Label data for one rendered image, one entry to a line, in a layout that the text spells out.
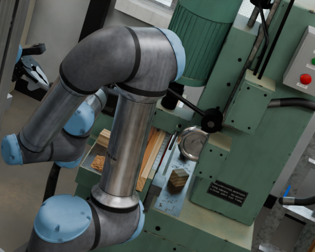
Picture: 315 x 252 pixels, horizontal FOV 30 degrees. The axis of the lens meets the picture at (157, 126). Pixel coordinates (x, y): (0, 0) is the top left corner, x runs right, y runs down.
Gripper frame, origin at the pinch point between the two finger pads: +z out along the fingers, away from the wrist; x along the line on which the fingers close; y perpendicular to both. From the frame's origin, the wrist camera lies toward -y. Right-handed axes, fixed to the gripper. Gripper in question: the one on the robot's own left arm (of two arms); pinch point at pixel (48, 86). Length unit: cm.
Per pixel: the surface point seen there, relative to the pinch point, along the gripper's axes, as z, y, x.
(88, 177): 25.4, -10.8, 34.4
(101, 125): 19.5, -12.3, 11.4
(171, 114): 30.6, -32.1, 8.1
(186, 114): 34.2, -34.6, 4.4
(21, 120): 12, 96, -111
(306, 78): 39, -76, 23
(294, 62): 34, -75, 22
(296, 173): 101, -31, -57
